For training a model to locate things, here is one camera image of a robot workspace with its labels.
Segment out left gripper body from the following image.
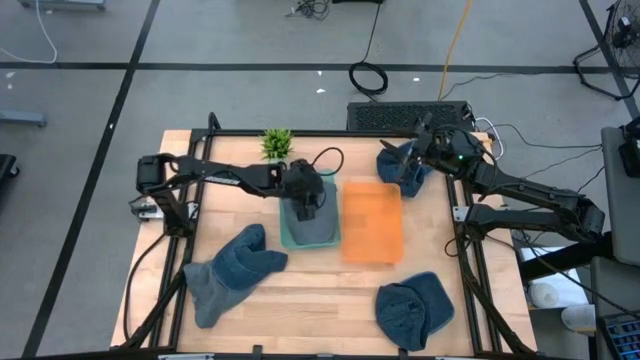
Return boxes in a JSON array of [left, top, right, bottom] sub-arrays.
[[281, 158, 327, 223]]

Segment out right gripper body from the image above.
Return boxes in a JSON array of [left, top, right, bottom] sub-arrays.
[[412, 112, 485, 177]]

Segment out blue denim cap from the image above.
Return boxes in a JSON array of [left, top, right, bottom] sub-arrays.
[[213, 223, 290, 292], [376, 142, 435, 200], [374, 271, 456, 353]]

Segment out gray denim cap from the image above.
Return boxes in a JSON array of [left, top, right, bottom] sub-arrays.
[[182, 260, 254, 330], [283, 178, 339, 248]]

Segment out black vented computer case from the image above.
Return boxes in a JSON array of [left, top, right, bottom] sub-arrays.
[[346, 100, 477, 133]]

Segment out small green potted plant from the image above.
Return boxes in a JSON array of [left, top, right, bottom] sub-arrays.
[[259, 127, 295, 165]]

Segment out green translucent plastic bin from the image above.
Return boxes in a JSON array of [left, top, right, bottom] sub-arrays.
[[278, 168, 343, 252]]

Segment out orange translucent plastic bin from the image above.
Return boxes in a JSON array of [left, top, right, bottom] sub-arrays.
[[341, 181, 405, 266]]

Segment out black desk crossbar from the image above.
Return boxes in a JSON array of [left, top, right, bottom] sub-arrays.
[[519, 232, 614, 282]]

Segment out white paper roll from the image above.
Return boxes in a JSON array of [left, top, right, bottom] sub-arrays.
[[528, 281, 561, 310], [559, 303, 597, 335]]

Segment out gray desk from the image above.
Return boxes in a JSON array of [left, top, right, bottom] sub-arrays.
[[589, 256, 640, 360], [601, 125, 640, 266]]

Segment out black desktop device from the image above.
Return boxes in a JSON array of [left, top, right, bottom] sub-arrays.
[[618, 115, 640, 180]]

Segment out black floor fan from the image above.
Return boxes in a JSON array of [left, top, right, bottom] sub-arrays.
[[572, 0, 640, 102]]

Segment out black computer keyboard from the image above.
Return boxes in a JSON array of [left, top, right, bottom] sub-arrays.
[[597, 310, 640, 360]]

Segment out gray furniture foot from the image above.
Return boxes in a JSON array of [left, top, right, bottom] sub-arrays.
[[0, 109, 49, 128], [18, 0, 108, 11]]

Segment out black chair base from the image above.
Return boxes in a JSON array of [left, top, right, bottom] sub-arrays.
[[0, 153, 21, 182]]

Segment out black aluminium table frame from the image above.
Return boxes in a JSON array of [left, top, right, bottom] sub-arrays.
[[119, 112, 539, 357]]

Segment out black coiled cable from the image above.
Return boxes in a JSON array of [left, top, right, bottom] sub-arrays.
[[347, 2, 390, 97]]

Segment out yellow extension cord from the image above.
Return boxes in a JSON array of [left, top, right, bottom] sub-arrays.
[[437, 0, 474, 102]]

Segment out tangle of black cables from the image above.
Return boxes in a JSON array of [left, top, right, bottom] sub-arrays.
[[285, 0, 334, 21]]

